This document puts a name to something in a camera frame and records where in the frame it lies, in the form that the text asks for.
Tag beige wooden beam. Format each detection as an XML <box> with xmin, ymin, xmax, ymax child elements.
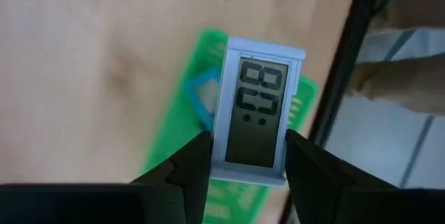
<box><xmin>368</xmin><ymin>0</ymin><xmax>445</xmax><ymax>31</ymax></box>
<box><xmin>346</xmin><ymin>53</ymin><xmax>445</xmax><ymax>116</ymax></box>

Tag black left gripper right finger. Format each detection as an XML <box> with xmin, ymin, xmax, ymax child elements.
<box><xmin>284</xmin><ymin>128</ymin><xmax>401</xmax><ymax>224</ymax></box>

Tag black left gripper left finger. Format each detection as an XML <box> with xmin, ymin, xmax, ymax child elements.
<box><xmin>130</xmin><ymin>129</ymin><xmax>213</xmax><ymax>224</ymax></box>

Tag white digital clock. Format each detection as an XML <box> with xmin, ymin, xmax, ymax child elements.
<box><xmin>209</xmin><ymin>35</ymin><xmax>307</xmax><ymax>188</ymax></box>

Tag black aluminium table frame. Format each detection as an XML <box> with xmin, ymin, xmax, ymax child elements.
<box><xmin>277</xmin><ymin>0</ymin><xmax>418</xmax><ymax>224</ymax></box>

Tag teal framed small card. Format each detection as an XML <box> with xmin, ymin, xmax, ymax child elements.
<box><xmin>183</xmin><ymin>67</ymin><xmax>222</xmax><ymax>131</ymax></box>

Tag green plastic mesh basket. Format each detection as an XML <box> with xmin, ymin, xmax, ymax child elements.
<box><xmin>140</xmin><ymin>28</ymin><xmax>319</xmax><ymax>224</ymax></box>

